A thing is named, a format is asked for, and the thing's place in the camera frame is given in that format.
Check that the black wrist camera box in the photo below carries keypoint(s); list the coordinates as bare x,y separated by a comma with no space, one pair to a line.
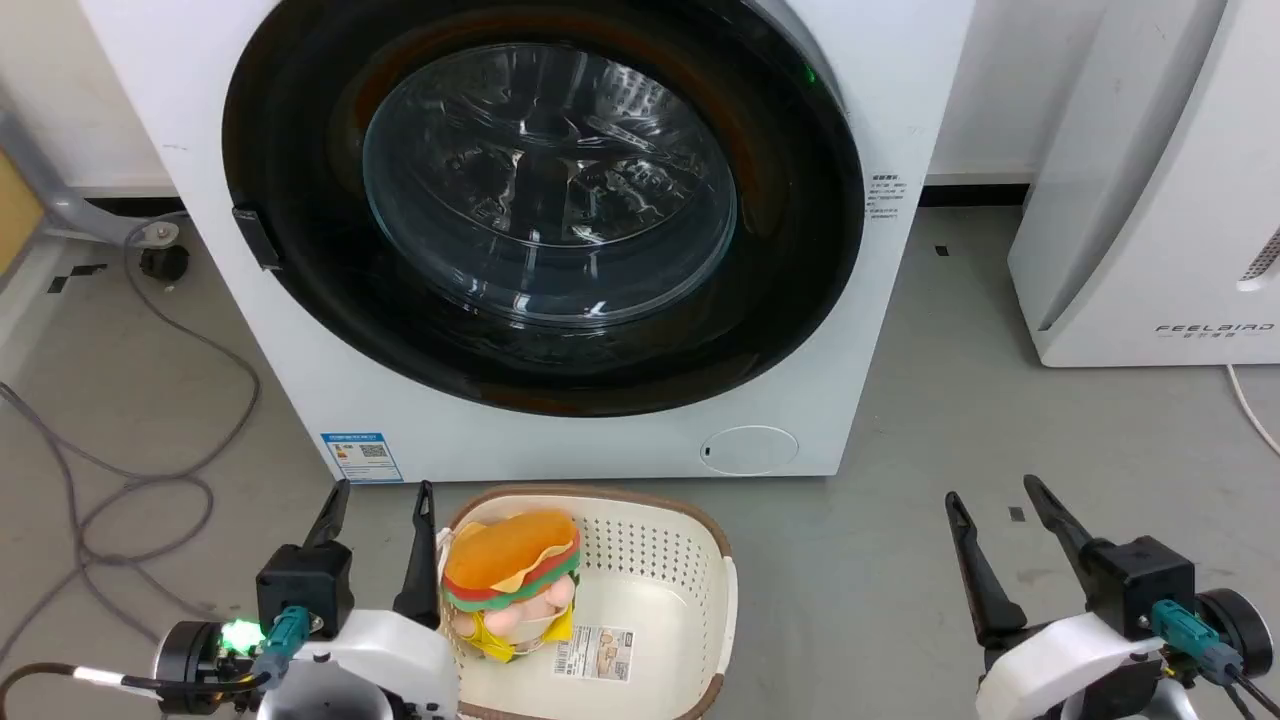
1140,585
305,590

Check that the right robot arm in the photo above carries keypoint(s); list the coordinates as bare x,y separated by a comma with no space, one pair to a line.
1240,625

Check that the white washing machine body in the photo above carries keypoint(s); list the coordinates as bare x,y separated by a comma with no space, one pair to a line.
300,400

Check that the white air purifier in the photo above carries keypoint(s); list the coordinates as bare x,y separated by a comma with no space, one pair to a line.
1150,200

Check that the blue energy label sticker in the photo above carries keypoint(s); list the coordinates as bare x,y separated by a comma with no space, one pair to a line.
361,457

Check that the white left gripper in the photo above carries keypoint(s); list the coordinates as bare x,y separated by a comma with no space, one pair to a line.
390,670

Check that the grey metal frame leg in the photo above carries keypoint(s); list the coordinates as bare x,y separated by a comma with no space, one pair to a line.
60,205

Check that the hamburger plush doll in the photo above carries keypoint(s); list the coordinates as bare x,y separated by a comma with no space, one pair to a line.
510,555

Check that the black caster wheel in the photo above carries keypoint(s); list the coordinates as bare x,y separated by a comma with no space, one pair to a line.
164,263

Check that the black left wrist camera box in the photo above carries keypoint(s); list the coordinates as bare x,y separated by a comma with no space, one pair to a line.
305,590

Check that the white laundry basket brown rim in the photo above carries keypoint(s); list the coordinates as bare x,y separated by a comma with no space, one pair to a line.
660,560

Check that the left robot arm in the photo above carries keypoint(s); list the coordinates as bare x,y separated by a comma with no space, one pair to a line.
190,665

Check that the paper product label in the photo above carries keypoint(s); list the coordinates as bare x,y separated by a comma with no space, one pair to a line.
595,653

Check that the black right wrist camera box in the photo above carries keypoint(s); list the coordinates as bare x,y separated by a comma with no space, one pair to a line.
1140,585

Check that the black round washer door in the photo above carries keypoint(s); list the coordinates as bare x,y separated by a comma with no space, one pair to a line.
300,300

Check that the yellow wooden board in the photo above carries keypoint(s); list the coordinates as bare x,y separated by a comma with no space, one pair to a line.
15,210

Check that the small text label sticker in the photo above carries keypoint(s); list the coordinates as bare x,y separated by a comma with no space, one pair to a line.
886,196

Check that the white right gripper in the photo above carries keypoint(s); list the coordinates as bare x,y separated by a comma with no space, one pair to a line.
1060,665

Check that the round white filter cover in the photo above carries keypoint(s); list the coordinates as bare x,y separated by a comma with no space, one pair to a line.
750,450

